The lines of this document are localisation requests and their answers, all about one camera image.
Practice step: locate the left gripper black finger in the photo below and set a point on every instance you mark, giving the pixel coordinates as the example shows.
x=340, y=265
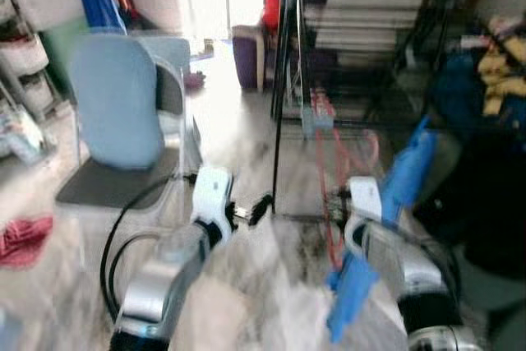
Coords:
x=261, y=209

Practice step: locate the pink plastic hanger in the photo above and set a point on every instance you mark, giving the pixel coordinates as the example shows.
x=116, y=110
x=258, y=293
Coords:
x=322, y=170

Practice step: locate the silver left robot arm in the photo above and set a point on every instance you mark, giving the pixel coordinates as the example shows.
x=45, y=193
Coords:
x=160, y=277

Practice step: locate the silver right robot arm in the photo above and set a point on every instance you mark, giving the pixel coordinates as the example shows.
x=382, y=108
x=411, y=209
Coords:
x=411, y=277

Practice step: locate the blue shirt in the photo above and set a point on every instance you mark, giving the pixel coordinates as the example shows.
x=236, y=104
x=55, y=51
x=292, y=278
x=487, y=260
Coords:
x=411, y=170

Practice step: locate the grey folding chair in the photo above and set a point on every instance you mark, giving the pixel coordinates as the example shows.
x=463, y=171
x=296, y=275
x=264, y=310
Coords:
x=115, y=187

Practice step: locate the black drying rack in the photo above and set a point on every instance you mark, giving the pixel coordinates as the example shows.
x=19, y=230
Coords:
x=279, y=80

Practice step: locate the black garment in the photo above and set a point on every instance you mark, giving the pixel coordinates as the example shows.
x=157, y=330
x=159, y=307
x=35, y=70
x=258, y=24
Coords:
x=485, y=203

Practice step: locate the purple armchair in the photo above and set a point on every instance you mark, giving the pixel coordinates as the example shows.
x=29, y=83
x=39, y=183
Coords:
x=246, y=59

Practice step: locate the blue bag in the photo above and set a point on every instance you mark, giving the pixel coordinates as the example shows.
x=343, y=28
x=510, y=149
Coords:
x=456, y=92

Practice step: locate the light blue cushion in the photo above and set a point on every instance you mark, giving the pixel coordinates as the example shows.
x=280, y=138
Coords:
x=115, y=96

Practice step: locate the yellow clothes pile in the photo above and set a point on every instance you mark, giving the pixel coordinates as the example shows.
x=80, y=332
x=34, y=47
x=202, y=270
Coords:
x=500, y=76

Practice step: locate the dusky red rag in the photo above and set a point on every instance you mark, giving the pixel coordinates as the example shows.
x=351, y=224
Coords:
x=25, y=240

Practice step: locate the plastic wrapped pack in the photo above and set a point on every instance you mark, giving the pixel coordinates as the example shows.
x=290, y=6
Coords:
x=18, y=133

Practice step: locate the green box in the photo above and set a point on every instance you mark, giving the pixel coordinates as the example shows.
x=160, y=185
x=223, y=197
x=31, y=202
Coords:
x=64, y=55

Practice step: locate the white shelf with bins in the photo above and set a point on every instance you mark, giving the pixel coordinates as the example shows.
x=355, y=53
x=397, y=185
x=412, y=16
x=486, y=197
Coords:
x=25, y=55

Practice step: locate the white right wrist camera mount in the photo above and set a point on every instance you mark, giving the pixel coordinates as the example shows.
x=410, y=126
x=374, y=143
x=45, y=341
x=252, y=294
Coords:
x=363, y=207

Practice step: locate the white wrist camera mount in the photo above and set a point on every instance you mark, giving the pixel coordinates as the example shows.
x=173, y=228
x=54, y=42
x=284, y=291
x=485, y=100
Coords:
x=363, y=207
x=212, y=199

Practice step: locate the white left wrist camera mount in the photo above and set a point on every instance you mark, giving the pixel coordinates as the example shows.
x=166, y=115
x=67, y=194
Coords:
x=212, y=199

